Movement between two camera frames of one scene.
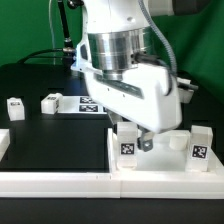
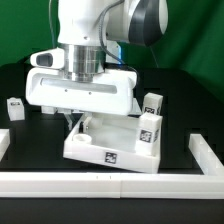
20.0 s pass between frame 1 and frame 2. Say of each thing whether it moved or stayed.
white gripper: moved
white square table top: moved
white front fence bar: stayed
